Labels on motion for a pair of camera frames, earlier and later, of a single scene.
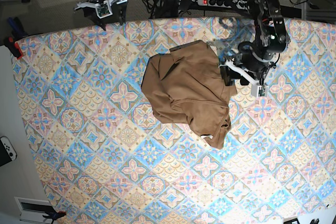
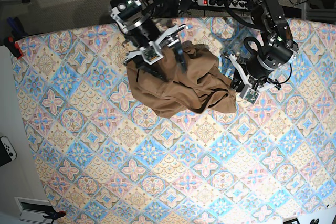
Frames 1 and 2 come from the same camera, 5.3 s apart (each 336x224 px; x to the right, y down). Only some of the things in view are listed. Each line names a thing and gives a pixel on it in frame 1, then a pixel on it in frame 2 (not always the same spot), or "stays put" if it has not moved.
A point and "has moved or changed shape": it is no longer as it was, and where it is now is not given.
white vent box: (32, 210) stays put
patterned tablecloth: (105, 157) stays put
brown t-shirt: (184, 85) has moved or changed shape
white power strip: (221, 2) stays put
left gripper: (103, 8) -> (153, 52)
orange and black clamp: (55, 215) stays put
